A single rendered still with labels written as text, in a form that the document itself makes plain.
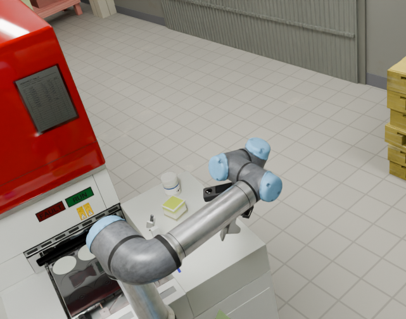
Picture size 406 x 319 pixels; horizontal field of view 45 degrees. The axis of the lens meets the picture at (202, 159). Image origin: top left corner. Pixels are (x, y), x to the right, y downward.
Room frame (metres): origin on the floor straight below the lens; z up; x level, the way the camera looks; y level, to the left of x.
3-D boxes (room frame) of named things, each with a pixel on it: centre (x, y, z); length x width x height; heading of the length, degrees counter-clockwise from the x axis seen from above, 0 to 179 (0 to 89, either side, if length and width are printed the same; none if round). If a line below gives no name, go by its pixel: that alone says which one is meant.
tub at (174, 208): (1.58, 0.16, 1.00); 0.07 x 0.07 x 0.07; 42
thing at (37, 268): (1.65, 0.61, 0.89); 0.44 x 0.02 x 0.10; 112
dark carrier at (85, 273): (1.46, 0.52, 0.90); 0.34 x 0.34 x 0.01; 22
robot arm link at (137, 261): (0.92, 0.04, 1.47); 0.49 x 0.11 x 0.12; 121
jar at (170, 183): (1.73, 0.16, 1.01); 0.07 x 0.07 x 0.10
